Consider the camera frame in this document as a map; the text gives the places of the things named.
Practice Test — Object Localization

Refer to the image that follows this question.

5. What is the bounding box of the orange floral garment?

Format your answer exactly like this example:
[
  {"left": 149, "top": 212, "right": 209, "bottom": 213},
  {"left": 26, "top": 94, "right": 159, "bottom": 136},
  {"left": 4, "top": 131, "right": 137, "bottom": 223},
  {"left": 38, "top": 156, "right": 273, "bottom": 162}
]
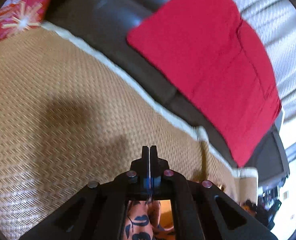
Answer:
[{"left": 122, "top": 199, "right": 176, "bottom": 240}]

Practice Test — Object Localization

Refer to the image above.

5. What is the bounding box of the woven bamboo seat mat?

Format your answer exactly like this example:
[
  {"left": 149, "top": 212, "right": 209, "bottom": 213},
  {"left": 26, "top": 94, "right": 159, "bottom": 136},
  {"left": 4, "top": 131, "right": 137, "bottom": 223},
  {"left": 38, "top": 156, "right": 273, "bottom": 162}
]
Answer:
[{"left": 0, "top": 21, "right": 259, "bottom": 240}]

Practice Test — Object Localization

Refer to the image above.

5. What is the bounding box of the red knitted blanket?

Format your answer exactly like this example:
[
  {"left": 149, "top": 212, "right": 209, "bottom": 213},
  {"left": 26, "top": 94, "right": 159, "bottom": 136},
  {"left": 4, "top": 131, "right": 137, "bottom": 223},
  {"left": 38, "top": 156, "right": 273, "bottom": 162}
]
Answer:
[{"left": 127, "top": 0, "right": 282, "bottom": 166}]

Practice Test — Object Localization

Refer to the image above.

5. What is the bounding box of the dark brown leather sofa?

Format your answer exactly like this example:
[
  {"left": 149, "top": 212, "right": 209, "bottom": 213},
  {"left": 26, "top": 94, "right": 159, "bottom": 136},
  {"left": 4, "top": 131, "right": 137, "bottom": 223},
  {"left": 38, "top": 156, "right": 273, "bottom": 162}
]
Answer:
[{"left": 46, "top": 0, "right": 290, "bottom": 186}]

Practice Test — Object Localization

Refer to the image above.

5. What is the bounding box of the beige dotted curtain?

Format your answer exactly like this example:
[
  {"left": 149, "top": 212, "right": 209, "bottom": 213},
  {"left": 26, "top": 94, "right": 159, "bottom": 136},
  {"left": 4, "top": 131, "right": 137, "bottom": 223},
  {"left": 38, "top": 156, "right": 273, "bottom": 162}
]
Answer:
[{"left": 215, "top": 0, "right": 296, "bottom": 123}]

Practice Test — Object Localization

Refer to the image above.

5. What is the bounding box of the red gift box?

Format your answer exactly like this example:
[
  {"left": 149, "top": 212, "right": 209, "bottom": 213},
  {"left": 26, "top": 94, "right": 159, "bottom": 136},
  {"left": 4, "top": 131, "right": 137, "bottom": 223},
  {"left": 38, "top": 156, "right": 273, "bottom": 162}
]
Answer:
[{"left": 0, "top": 0, "right": 51, "bottom": 41}]

